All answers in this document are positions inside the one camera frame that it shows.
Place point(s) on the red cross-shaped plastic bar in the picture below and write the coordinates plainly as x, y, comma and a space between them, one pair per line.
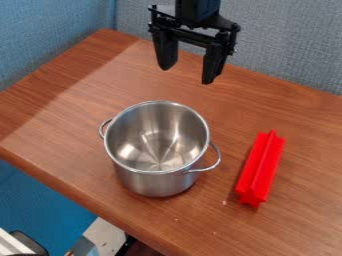
259, 169

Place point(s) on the stainless steel pot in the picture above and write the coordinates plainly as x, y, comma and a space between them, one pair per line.
155, 141

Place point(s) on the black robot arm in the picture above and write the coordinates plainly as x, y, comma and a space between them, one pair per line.
197, 37

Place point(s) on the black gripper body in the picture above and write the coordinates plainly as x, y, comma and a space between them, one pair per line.
197, 16

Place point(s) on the grey white object below table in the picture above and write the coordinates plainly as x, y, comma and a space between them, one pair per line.
101, 240

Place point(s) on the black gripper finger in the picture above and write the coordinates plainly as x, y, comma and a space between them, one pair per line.
165, 48
214, 58

